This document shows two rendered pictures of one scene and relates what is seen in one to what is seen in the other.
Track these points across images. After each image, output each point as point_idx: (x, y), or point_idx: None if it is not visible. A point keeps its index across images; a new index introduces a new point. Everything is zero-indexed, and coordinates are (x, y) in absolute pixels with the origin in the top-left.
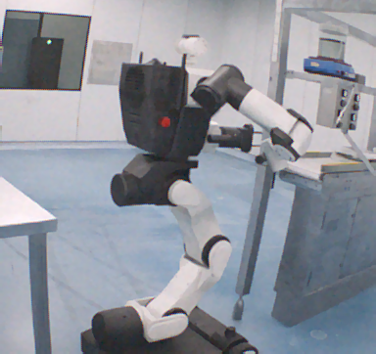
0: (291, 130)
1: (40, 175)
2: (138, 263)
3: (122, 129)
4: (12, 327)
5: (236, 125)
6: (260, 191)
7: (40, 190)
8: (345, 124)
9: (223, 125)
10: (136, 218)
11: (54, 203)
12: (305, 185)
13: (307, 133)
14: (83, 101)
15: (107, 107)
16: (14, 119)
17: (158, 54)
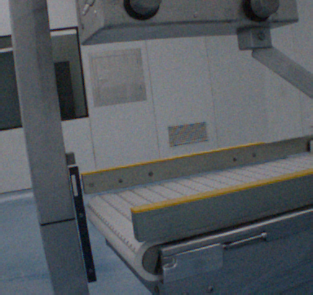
0: None
1: (21, 231)
2: None
3: (154, 152)
4: None
5: (291, 121)
6: (54, 292)
7: (3, 253)
8: (205, 0)
9: (278, 124)
10: (102, 283)
11: (4, 272)
12: (140, 280)
13: None
14: (95, 128)
15: (127, 129)
16: (11, 165)
17: (176, 54)
